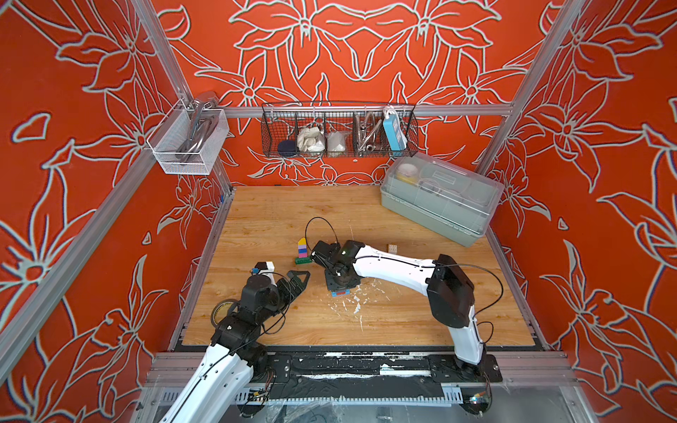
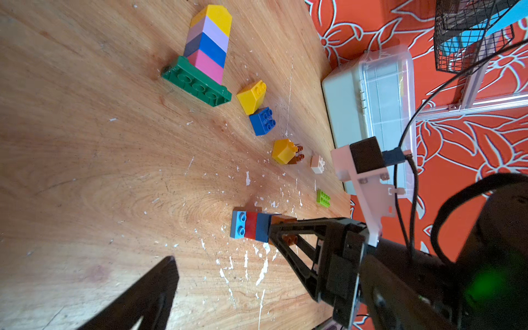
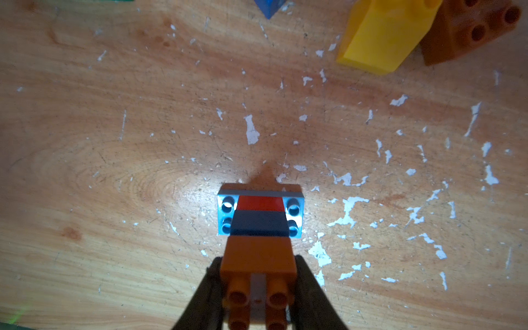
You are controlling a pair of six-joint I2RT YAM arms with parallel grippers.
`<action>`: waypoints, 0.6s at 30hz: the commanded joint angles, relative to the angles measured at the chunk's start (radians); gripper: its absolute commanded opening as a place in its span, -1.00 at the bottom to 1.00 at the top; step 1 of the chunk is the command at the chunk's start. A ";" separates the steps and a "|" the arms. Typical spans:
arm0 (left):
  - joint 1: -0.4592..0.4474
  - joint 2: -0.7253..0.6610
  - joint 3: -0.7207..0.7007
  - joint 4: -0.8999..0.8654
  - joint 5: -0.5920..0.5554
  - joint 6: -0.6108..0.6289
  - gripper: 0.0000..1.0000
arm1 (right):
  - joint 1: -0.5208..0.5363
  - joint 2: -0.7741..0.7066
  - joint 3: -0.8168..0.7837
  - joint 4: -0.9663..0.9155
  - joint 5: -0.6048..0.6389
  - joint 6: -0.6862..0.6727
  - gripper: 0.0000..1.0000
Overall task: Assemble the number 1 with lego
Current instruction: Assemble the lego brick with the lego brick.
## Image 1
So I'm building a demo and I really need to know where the light blue box in basket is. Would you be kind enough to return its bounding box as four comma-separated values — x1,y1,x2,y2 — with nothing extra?
382,106,407,152

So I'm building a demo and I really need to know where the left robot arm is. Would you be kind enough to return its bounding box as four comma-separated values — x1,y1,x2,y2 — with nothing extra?
161,270,310,422

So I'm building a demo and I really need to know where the light blue long lego brick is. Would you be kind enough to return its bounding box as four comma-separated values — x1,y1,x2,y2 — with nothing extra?
331,289,351,297

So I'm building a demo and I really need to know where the grey lidded storage box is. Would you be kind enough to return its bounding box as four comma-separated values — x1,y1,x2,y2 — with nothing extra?
380,153,504,248

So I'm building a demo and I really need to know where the white cloth in basket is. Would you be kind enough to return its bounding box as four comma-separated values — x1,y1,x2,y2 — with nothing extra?
296,126,326,155

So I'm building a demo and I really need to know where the black wire basket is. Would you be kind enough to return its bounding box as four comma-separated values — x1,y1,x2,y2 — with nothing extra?
261,102,420,159

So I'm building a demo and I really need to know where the tape roll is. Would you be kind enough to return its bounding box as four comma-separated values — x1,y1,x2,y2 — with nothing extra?
210,299,239,328

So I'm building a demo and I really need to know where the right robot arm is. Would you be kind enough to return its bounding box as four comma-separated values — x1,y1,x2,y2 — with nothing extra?
310,240,486,366

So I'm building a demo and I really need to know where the clear plastic bin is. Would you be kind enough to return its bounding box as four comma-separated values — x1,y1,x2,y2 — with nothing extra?
149,92,229,176

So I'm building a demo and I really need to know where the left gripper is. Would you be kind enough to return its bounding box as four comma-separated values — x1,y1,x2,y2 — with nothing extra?
256,270,310,326

